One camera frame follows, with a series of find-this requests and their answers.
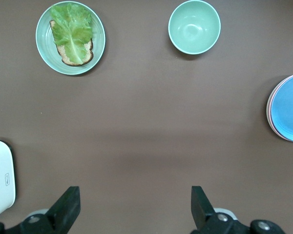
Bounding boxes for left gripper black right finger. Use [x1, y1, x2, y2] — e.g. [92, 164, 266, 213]
[190, 186, 286, 234]

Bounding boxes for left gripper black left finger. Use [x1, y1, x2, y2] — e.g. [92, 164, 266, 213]
[0, 186, 82, 234]

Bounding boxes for pink plate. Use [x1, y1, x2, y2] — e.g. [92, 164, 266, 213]
[268, 72, 293, 143]

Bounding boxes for blue plate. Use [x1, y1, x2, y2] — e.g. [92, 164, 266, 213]
[270, 73, 293, 144]

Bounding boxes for white toaster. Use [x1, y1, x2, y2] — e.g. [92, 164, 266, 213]
[0, 139, 17, 217]

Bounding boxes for brown table cover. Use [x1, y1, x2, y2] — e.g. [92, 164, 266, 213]
[0, 0, 293, 234]

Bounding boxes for toasted bread slice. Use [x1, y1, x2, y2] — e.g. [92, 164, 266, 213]
[49, 19, 94, 66]

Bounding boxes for green plate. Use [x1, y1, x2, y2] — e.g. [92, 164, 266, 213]
[35, 1, 106, 76]

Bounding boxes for green lettuce leaf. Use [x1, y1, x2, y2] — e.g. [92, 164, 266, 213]
[50, 2, 93, 63]

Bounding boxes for green bowl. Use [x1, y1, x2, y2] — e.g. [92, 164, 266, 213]
[167, 0, 222, 55]

